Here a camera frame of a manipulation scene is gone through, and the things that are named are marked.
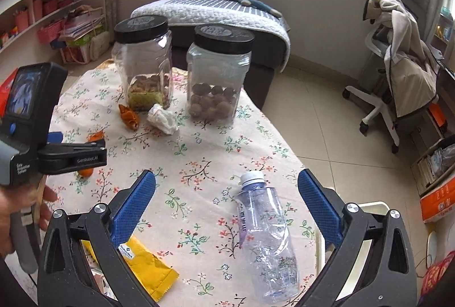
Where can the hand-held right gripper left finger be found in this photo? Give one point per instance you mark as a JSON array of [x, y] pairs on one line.
[[135, 202]]

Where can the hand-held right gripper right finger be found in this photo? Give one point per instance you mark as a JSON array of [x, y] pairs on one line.
[[316, 202]]

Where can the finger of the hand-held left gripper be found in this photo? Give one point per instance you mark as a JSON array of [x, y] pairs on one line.
[[78, 157], [55, 138]]

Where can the white waste bin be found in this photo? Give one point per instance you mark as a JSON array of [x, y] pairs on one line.
[[320, 248]]

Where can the clear plastic bottle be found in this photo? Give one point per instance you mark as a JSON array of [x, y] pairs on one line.
[[266, 239]]

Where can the yellow snack packet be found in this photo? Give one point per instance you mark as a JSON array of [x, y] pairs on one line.
[[149, 268]]

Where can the person's left hand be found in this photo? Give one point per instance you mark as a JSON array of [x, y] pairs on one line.
[[10, 207]]

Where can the red gift box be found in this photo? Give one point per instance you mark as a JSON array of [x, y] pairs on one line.
[[5, 93]]

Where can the pink storage basket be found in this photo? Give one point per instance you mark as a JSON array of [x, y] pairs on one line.
[[51, 32]]

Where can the pile of bags and papers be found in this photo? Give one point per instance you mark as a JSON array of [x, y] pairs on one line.
[[83, 33]]

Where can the crumpled white tissue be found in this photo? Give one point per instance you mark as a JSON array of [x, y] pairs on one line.
[[162, 118]]

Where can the small beige carton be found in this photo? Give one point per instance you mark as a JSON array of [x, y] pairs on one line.
[[101, 284]]

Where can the white office chair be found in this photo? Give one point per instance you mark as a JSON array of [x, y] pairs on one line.
[[373, 108]]

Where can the clear jar with biscuits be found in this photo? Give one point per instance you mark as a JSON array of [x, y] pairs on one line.
[[142, 58]]

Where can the stack of books under desk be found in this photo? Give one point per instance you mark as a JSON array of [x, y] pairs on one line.
[[432, 168]]

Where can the white bathroom scale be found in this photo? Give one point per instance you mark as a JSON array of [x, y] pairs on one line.
[[433, 245]]

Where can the orange cardboard box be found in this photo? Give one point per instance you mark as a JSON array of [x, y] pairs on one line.
[[440, 202]]

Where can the red patterned bag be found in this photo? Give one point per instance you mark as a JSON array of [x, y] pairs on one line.
[[439, 275]]

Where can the clear jar with brown balls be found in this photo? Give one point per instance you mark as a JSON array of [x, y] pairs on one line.
[[217, 72]]

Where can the beige blanket with dark trim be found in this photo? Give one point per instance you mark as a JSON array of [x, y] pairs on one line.
[[408, 79]]

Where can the wooden desk with shelves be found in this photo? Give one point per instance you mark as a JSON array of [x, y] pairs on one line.
[[446, 79]]

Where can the grey white quilted cover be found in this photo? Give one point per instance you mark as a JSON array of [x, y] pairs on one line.
[[220, 12]]

